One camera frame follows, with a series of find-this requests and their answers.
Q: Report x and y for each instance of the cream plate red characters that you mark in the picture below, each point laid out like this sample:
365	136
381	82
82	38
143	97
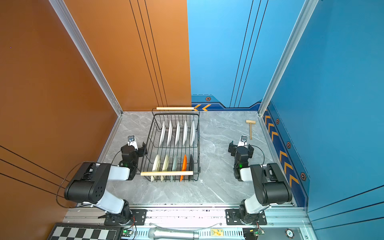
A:
165	167

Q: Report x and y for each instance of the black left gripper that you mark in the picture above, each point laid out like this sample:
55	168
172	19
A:
141	148

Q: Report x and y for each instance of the white plate row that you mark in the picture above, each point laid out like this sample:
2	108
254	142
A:
170	131
192	133
177	134
185	132
162	134

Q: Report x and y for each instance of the cream plate black flower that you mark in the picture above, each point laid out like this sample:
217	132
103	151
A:
156	167

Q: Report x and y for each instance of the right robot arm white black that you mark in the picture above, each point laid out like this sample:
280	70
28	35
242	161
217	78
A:
270	185

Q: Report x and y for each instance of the green circuit board left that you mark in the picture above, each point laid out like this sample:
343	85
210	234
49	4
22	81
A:
127	233

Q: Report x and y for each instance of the silver microphone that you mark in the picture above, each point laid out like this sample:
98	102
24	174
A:
158	233

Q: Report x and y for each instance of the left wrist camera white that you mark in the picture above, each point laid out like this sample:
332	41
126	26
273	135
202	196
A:
132	141

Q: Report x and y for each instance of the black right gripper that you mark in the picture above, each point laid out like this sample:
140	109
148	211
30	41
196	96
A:
232	147

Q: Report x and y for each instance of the wooden mallet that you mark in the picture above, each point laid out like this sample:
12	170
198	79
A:
251	123

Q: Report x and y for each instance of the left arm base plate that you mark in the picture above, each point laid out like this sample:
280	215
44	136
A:
135	217

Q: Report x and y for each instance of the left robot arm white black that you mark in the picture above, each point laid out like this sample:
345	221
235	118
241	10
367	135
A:
89	183

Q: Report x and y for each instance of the circuit board right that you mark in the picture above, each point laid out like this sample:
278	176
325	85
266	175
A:
252	234

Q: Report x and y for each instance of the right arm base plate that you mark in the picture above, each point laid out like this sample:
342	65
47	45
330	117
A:
236	217

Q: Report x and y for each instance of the checkerboard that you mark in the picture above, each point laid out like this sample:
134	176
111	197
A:
77	233

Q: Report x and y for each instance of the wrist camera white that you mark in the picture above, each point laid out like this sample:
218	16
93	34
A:
132	141
243	140

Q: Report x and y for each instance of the black wire dish rack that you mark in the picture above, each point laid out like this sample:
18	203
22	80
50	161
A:
174	114

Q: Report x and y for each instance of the orange plate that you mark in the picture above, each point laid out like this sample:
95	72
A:
184	167

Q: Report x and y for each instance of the yellow label tag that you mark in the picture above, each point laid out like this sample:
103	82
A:
217	233

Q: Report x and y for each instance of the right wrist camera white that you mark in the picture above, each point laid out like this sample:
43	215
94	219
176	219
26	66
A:
243	140

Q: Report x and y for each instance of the blue floral pattern plate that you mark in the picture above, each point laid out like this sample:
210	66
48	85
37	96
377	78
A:
174	167

